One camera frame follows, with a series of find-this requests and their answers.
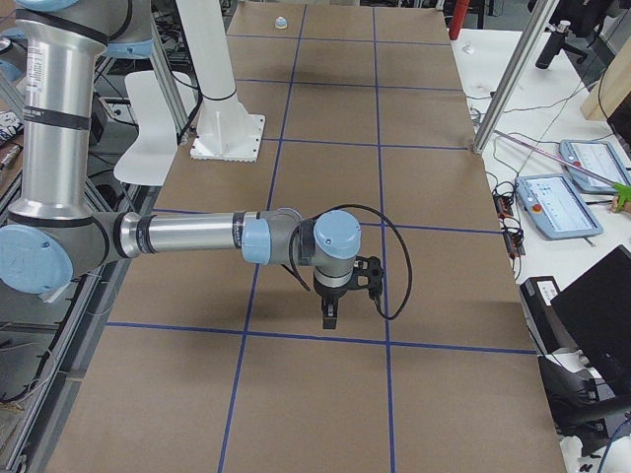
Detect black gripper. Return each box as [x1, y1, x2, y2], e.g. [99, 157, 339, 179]
[315, 284, 348, 329]

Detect light blue call bell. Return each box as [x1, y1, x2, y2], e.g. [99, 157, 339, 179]
[274, 17, 288, 30]

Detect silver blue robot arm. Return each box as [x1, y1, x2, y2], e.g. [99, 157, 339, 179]
[1, 1, 361, 329]

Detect black white box device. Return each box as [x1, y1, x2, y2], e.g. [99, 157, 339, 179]
[520, 276, 578, 355]

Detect white plastic chair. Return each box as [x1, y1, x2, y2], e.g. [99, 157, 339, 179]
[114, 70, 182, 186]

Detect near blue teach pendant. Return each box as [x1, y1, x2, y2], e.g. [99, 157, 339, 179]
[516, 173, 603, 240]

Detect blue teach pendant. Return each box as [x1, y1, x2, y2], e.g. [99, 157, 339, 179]
[516, 173, 603, 240]
[559, 140, 630, 194]

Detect black laptop computer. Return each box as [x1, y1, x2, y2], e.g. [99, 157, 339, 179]
[551, 244, 630, 395]

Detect far blue teach pendant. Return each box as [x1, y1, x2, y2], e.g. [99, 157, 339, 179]
[559, 140, 630, 194]

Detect red fire extinguisher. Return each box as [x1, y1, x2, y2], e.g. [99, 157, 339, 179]
[449, 0, 470, 40]

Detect black cylinder bottle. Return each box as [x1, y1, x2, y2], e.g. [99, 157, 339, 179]
[535, 20, 571, 69]

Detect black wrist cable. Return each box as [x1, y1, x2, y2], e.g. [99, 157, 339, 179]
[280, 204, 414, 320]

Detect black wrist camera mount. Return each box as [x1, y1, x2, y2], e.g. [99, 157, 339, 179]
[347, 256, 384, 303]

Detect white camera pedestal column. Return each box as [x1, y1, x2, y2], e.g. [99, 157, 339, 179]
[176, 0, 265, 163]

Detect green handled reacher stick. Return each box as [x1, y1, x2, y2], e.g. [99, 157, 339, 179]
[494, 130, 630, 212]

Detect aluminium frame post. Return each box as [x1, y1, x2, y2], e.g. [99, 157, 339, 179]
[472, 0, 558, 155]

